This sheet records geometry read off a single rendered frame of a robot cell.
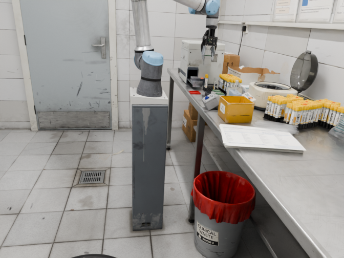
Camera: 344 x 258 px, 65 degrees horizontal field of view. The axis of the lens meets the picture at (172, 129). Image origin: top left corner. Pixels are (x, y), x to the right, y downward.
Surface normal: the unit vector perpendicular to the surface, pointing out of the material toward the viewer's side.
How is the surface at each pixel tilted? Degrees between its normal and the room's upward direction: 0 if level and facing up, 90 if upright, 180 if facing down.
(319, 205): 0
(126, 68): 90
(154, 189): 90
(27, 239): 0
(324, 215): 0
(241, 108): 90
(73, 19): 90
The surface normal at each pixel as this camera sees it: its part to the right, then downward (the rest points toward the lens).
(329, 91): -0.99, 0.01
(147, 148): 0.15, 0.37
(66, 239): 0.05, -0.93
